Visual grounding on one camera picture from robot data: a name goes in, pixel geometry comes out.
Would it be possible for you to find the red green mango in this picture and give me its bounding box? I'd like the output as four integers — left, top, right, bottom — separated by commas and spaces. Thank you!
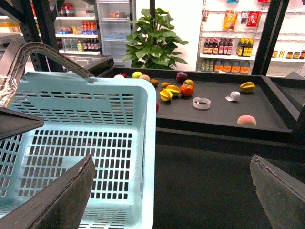
183, 79, 195, 88

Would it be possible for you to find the brown kiwi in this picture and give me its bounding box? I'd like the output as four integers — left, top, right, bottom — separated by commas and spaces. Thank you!
150, 79, 159, 87

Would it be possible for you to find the green apple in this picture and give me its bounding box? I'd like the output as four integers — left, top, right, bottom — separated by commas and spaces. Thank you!
132, 71, 142, 79

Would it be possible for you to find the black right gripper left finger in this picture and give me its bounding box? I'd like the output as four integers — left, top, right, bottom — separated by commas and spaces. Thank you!
0, 155, 95, 229

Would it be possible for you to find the light blue plastic basket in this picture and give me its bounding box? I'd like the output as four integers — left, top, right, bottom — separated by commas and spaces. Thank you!
0, 72, 156, 229

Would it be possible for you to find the dark purple fruit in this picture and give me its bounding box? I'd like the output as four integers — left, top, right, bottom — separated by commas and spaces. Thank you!
176, 72, 188, 83

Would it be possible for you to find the red apple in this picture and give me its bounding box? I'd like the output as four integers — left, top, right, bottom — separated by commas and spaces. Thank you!
156, 101, 159, 113

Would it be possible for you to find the pink peach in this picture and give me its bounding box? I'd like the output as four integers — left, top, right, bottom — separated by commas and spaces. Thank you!
237, 115, 256, 126

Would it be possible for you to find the white grocery shelf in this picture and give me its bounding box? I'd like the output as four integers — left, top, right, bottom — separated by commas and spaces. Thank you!
196, 0, 305, 77

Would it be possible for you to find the yellow starfruit front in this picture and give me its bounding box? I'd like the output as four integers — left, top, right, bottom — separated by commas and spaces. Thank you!
159, 89, 173, 102

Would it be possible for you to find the yellow starfruit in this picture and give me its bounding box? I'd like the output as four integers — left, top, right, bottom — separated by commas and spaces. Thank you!
240, 82, 256, 93
166, 85, 181, 97
159, 89, 173, 102

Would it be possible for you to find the yellow starfruit far right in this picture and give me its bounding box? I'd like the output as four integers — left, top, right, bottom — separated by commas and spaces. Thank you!
240, 82, 256, 93

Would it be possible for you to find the olive green fruit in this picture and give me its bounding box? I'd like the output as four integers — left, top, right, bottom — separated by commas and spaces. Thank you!
161, 82, 170, 89

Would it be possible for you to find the black display shelf tray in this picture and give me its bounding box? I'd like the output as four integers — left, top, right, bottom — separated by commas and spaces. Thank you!
96, 67, 301, 144

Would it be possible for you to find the beige round fruit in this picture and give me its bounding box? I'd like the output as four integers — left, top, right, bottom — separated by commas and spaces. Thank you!
139, 74, 151, 82

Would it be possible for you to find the orange persimmon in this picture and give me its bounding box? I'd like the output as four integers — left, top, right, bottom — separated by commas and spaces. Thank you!
180, 84, 194, 97

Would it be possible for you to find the glass door refrigerator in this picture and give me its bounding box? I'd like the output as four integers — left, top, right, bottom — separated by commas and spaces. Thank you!
96, 0, 136, 67

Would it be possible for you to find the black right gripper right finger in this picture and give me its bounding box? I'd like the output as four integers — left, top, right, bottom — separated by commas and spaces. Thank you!
250, 155, 305, 229

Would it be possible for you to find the white tape ring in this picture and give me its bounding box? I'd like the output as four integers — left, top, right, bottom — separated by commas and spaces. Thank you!
193, 97, 212, 111

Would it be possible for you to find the green potted plant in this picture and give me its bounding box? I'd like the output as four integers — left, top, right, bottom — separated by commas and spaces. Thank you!
122, 8, 188, 70

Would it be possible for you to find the white round fruit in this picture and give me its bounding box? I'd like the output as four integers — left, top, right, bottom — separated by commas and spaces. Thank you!
114, 74, 125, 79

